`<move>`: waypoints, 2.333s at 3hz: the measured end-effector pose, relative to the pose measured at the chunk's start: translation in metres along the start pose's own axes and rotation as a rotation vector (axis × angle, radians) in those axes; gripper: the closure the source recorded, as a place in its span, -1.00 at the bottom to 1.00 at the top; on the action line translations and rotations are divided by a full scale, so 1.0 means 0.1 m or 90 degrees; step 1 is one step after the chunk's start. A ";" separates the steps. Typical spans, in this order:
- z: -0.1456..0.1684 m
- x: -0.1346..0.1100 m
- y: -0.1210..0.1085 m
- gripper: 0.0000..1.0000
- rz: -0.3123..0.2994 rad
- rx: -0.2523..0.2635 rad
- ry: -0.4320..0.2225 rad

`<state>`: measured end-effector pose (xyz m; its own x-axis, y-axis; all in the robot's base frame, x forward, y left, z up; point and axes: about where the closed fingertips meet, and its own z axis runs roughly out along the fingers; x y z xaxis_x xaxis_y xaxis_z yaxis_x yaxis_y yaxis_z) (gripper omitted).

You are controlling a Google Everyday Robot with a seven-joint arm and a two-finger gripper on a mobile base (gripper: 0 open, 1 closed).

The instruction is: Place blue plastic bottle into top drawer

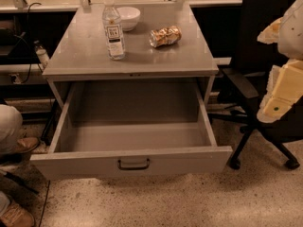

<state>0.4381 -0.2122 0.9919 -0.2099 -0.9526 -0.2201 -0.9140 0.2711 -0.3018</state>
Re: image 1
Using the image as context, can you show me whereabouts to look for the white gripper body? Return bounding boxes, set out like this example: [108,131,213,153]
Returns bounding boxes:
[277,0,303,60]

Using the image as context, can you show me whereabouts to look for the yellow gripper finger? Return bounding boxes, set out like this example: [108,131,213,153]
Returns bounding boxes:
[257,18,281,44]
[257,60,303,123]

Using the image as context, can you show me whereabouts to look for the clear plastic water bottle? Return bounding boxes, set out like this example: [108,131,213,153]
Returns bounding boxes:
[102,0,125,61]

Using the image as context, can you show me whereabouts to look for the open grey top drawer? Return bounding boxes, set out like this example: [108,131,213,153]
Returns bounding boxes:
[31,79,232,180]

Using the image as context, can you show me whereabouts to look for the small bottle on shelf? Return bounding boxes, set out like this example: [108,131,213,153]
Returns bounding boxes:
[34,41,49,69]

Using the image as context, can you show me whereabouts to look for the black office chair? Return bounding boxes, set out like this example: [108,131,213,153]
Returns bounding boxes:
[210,0,303,169]

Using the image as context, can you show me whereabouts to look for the crushed gold can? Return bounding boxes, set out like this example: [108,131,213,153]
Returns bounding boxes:
[150,26,182,48]

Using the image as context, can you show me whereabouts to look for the white ceramic bowl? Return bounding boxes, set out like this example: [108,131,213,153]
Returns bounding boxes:
[117,7,141,31]

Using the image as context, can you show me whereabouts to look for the grey metal cabinet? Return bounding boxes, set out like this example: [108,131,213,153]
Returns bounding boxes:
[42,2,220,109]

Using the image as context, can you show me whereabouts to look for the brown shoe upper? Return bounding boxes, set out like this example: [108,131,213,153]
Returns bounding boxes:
[14,137,40,154]

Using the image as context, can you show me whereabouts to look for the brown shoe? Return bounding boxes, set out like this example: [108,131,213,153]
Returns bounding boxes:
[14,137,40,154]
[0,196,35,227]

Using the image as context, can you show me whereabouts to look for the light trouser leg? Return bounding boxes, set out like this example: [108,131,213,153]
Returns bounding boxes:
[0,104,23,154]

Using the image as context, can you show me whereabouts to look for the brown shoe lower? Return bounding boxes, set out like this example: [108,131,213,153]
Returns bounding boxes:
[0,196,35,227]

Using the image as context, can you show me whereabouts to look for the black drawer handle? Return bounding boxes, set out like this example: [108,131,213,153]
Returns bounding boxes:
[117,158,150,171]

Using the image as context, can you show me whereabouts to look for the black cable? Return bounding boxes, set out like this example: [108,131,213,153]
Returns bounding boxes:
[12,2,43,84]

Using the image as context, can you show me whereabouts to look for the wall power outlet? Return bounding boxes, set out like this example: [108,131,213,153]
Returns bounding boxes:
[9,74,22,84]

